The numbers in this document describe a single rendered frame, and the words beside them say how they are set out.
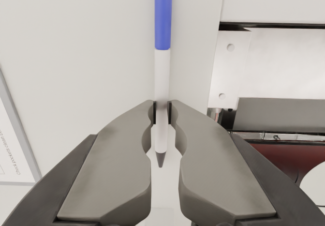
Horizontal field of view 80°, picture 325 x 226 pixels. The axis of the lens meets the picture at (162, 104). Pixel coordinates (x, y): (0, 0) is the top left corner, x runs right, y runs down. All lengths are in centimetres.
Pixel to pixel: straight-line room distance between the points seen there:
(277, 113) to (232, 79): 17
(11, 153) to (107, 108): 10
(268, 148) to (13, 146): 27
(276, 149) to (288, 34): 14
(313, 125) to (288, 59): 18
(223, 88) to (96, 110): 13
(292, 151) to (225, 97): 13
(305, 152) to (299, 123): 9
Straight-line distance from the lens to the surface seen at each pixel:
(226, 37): 20
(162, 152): 16
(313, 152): 32
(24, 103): 18
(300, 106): 37
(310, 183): 36
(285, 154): 30
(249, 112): 34
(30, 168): 22
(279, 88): 27
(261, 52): 24
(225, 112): 29
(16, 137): 20
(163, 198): 22
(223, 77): 21
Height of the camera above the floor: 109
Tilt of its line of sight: 62 degrees down
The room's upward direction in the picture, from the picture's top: 177 degrees counter-clockwise
